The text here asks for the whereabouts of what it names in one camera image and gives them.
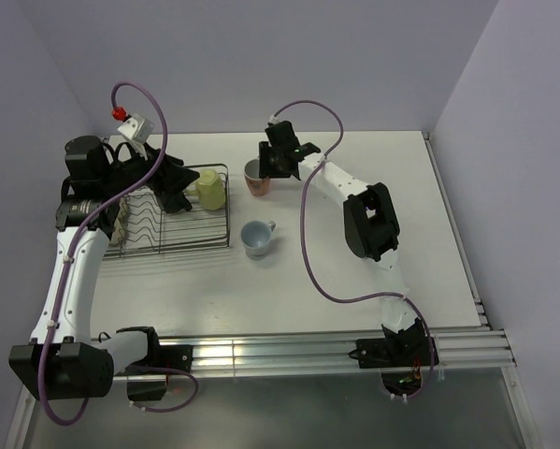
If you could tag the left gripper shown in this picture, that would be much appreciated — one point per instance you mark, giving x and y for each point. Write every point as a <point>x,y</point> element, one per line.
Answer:
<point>170,178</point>

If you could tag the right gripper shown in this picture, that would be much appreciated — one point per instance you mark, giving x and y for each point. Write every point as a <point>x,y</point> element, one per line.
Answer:
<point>265,170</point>

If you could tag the pink patterned mug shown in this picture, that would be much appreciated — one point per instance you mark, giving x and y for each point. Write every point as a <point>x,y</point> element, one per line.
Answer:
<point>256,185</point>

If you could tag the pale yellow mug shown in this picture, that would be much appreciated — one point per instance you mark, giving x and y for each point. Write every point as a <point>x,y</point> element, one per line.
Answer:
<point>209,189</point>

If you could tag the cream and brown tumbler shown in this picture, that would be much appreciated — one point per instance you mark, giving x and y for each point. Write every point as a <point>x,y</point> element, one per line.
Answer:
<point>123,211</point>

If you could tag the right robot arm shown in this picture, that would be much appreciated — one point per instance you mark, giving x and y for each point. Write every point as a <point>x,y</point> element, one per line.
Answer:
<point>371,229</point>

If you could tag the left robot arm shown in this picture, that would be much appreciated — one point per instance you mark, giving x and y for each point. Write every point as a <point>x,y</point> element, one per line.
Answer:
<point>61,361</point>

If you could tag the light blue mug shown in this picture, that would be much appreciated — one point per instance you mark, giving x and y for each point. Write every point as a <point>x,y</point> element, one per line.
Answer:
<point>256,237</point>

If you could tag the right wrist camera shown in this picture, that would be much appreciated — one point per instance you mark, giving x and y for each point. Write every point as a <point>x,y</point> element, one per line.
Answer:
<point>273,120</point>

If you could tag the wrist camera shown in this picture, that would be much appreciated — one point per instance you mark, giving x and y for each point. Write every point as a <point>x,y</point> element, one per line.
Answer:
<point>273,120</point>
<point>134,129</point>

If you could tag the wire dish rack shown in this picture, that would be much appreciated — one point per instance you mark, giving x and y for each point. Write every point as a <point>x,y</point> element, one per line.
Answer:
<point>151,231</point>

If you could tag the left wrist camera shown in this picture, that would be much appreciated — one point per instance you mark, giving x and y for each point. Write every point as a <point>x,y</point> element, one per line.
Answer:
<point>134,129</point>

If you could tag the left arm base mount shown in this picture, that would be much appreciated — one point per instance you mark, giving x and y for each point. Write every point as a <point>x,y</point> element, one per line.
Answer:
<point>156,359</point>

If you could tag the aluminium mounting rail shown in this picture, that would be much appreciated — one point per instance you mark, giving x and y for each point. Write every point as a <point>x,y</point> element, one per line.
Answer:
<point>327,353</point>

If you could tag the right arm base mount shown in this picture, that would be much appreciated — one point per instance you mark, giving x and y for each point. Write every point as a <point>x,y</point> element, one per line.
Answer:
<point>395,353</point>

